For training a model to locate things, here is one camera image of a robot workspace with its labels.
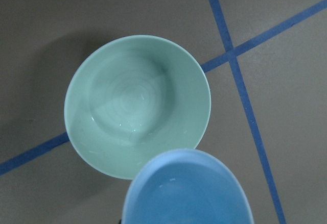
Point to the light blue plastic cup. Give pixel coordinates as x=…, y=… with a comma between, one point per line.
x=186, y=186

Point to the light green ceramic bowl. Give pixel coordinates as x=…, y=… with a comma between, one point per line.
x=133, y=99

